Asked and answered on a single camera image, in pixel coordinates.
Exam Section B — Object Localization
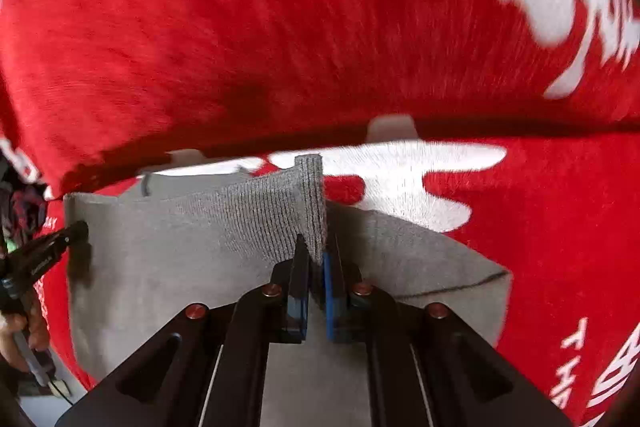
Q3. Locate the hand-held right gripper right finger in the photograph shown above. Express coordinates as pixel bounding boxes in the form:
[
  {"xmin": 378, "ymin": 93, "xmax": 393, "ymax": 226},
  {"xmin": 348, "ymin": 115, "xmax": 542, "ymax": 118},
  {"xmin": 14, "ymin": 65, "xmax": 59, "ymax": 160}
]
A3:
[{"xmin": 323, "ymin": 231, "xmax": 574, "ymax": 427}]

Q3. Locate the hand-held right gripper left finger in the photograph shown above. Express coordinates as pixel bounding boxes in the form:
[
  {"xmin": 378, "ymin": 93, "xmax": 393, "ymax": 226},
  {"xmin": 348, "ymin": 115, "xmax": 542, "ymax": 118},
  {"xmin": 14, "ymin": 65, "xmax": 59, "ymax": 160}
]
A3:
[{"xmin": 54, "ymin": 233, "xmax": 311, "ymax": 427}]

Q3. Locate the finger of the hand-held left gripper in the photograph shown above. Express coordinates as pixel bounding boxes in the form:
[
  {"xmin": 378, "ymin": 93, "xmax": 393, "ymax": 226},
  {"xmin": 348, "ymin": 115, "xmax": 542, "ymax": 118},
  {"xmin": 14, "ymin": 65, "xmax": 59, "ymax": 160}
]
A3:
[{"xmin": 9, "ymin": 220, "xmax": 90, "ymax": 281}]

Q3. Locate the grey sweater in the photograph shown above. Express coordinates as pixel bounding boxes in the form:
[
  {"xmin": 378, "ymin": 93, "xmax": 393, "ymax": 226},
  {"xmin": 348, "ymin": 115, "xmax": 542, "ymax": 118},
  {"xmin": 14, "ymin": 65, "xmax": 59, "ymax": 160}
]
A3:
[{"xmin": 64, "ymin": 153, "xmax": 514, "ymax": 427}]

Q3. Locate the person's left hand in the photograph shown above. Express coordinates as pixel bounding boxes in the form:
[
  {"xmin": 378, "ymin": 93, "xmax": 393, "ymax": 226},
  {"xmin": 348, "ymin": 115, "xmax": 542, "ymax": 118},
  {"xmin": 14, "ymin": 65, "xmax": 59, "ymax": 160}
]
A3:
[{"xmin": 0, "ymin": 301, "xmax": 52, "ymax": 374}]

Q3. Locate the dark red plaid cloth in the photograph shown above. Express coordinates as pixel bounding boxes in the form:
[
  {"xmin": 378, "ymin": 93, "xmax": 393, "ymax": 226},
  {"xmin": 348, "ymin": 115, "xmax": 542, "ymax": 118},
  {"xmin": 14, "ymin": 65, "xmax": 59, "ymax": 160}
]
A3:
[{"xmin": 0, "ymin": 157, "xmax": 49, "ymax": 250}]

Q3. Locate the red printed blanket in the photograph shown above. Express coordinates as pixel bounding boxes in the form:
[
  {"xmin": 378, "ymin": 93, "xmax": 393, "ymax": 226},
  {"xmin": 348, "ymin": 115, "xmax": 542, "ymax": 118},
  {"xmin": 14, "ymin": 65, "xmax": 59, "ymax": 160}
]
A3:
[{"xmin": 0, "ymin": 0, "xmax": 640, "ymax": 427}]

